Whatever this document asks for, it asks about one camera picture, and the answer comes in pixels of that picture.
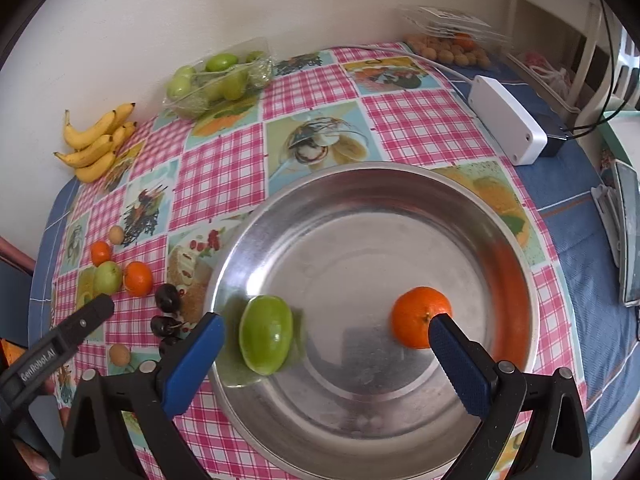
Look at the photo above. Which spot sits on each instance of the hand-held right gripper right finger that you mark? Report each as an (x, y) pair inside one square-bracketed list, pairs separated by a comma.
[(460, 365)]

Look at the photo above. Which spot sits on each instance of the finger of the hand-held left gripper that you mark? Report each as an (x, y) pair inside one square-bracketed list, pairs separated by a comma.
[(85, 322)]

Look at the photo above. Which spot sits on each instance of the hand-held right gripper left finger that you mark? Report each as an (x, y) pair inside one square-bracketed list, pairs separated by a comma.
[(200, 355)]

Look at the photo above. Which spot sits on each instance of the brown longan fruit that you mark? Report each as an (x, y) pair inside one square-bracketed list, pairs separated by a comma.
[(120, 355), (116, 235)]

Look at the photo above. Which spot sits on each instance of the dark purple plum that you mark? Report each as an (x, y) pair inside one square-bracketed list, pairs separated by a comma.
[(167, 297), (162, 325)]

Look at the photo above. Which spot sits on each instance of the orange mandarin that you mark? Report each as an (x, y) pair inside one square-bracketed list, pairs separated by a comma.
[(137, 278), (100, 253), (463, 41), (415, 315)]

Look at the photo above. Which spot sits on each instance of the green jujube fruit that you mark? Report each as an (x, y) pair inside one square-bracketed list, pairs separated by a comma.
[(107, 277), (265, 335)]

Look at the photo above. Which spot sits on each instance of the round metal bowl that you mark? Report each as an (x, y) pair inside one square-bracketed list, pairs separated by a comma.
[(350, 270)]

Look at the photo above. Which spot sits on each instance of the pink bar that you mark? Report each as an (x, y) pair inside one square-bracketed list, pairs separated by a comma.
[(15, 252)]

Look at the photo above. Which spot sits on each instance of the yellow banana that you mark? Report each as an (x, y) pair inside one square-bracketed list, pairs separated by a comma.
[(123, 135), (95, 130), (87, 155), (95, 170)]

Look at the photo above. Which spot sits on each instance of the clear plastic tray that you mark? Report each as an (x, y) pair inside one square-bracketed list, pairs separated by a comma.
[(195, 107)]

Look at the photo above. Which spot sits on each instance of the black power adapter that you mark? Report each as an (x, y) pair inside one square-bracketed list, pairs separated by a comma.
[(556, 142)]

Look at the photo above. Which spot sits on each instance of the white plastic box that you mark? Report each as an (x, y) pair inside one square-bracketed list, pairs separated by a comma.
[(507, 120)]

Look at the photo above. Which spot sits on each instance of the pile of green jujubes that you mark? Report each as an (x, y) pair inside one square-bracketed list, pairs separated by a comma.
[(232, 87)]

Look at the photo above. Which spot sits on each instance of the pink checkered tablecloth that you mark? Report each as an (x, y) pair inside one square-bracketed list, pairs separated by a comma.
[(320, 95)]

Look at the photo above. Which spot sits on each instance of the clear plastic bag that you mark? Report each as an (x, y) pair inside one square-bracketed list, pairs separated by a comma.
[(547, 72)]

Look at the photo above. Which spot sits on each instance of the pile of brown longans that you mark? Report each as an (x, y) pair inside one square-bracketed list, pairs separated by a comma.
[(445, 52)]

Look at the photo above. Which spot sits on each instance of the clear plastic packaging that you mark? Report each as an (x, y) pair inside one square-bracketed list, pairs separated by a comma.
[(450, 17)]

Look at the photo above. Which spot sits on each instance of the white chair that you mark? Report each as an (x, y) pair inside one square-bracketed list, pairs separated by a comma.
[(590, 25)]

